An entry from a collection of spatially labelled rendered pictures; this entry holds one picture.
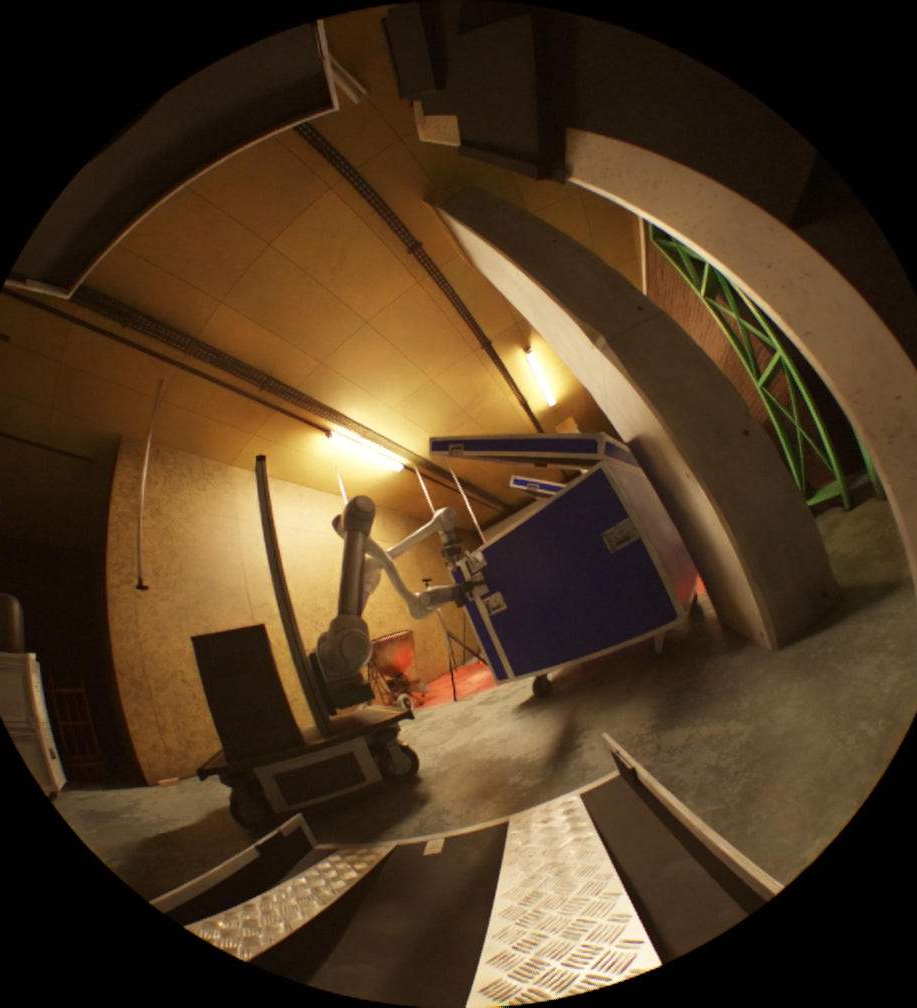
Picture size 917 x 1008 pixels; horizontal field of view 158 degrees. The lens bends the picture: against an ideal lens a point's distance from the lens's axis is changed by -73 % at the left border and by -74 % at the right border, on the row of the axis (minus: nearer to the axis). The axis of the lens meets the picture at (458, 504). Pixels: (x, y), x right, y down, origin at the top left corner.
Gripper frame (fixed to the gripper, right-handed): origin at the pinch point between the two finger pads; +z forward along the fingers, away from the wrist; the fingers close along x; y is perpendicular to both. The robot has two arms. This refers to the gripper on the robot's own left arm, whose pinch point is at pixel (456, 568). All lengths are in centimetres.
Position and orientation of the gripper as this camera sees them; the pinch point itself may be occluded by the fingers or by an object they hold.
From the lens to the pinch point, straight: 204.5
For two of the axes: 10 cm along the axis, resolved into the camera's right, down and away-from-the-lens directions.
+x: -7.0, 0.1, -7.2
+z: 2.7, 9.3, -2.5
